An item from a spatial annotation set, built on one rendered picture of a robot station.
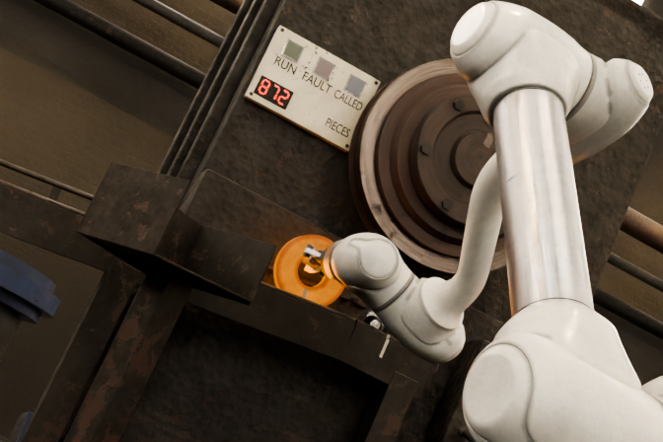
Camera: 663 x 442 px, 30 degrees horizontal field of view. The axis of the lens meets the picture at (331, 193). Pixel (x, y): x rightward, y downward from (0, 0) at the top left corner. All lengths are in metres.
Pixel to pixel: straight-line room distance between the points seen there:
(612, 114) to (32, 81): 7.09
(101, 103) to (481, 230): 6.80
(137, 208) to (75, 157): 6.57
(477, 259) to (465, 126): 0.54
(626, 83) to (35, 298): 0.92
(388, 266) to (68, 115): 6.64
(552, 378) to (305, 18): 1.57
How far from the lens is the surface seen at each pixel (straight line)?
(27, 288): 1.43
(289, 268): 2.54
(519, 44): 1.77
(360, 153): 2.60
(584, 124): 1.88
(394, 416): 2.59
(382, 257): 2.18
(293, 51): 2.73
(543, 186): 1.61
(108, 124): 8.73
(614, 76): 1.87
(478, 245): 2.11
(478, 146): 2.60
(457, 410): 2.64
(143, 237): 2.06
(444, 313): 2.22
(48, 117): 8.69
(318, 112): 2.72
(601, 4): 3.10
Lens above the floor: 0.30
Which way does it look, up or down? 14 degrees up
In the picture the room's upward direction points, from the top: 25 degrees clockwise
